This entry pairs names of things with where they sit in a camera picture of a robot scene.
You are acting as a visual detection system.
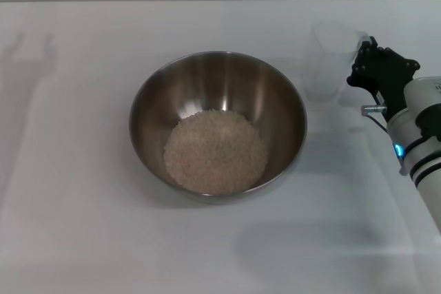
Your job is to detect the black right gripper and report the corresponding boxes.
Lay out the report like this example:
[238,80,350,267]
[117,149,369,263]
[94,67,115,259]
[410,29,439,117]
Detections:
[345,34,421,116]

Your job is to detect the white rice grains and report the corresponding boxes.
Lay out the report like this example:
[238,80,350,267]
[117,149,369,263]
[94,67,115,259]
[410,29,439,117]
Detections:
[163,109,269,195]

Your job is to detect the silver cable plug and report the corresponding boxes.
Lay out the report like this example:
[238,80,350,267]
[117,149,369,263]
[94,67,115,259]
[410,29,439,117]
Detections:
[360,103,387,116]

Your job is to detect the stainless steel mixing bowl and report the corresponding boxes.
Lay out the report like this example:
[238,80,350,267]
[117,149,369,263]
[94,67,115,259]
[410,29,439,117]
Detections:
[129,50,308,205]

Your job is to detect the clear plastic measuring cup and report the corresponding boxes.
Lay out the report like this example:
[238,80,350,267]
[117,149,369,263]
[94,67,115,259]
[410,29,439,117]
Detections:
[301,21,362,103]

